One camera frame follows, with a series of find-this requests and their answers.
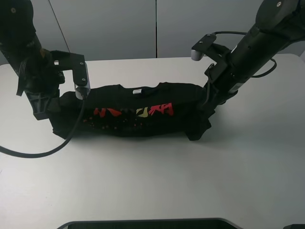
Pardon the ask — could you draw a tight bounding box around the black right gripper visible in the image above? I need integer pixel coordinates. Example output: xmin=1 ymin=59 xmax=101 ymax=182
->
xmin=197 ymin=43 xmax=238 ymax=115

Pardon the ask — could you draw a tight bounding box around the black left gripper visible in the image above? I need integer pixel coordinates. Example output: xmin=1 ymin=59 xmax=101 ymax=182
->
xmin=16 ymin=50 xmax=85 ymax=120

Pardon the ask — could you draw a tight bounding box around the black printed t-shirt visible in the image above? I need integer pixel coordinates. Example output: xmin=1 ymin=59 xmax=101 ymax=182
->
xmin=50 ymin=83 xmax=214 ymax=141

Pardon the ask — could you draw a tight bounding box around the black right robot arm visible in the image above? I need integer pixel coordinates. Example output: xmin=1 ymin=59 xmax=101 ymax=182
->
xmin=191 ymin=0 xmax=305 ymax=115

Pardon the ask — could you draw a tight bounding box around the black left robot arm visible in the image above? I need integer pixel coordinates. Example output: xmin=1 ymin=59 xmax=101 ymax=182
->
xmin=0 ymin=0 xmax=90 ymax=120

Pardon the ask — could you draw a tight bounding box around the black object bottom right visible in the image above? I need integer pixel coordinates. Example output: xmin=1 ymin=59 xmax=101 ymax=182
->
xmin=283 ymin=224 xmax=305 ymax=229

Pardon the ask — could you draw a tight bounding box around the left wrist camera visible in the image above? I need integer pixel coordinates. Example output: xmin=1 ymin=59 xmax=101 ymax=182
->
xmin=72 ymin=61 xmax=91 ymax=100

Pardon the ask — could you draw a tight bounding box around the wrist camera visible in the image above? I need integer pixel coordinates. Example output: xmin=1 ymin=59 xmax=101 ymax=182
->
xmin=191 ymin=33 xmax=218 ymax=61
xmin=72 ymin=61 xmax=91 ymax=100

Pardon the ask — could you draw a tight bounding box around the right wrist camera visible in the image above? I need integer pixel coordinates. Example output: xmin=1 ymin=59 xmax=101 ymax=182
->
xmin=191 ymin=33 xmax=218 ymax=61

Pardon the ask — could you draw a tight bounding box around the left black cable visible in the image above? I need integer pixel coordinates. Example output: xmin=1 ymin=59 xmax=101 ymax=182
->
xmin=0 ymin=93 xmax=88 ymax=158

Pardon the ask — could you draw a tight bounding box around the black cable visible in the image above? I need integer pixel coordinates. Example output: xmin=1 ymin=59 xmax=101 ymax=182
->
xmin=0 ymin=93 xmax=88 ymax=158
xmin=214 ymin=31 xmax=277 ymax=78

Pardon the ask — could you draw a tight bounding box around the right black cable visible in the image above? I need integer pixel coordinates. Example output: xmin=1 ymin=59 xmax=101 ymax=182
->
xmin=214 ymin=31 xmax=277 ymax=78

